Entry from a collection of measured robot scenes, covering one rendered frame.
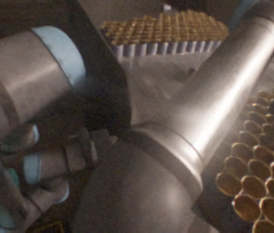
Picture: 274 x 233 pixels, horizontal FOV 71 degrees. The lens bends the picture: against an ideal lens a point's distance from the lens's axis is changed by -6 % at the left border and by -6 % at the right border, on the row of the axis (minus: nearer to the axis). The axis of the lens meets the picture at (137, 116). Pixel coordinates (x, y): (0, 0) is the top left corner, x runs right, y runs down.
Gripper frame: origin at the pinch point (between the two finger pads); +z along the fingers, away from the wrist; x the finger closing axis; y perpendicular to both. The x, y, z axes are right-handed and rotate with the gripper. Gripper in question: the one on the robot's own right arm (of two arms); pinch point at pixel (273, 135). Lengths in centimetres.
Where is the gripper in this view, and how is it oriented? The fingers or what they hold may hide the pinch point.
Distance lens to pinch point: 62.3
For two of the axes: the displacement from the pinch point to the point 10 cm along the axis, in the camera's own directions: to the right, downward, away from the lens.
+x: -9.2, 1.8, -3.5
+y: -3.8, -6.3, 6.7
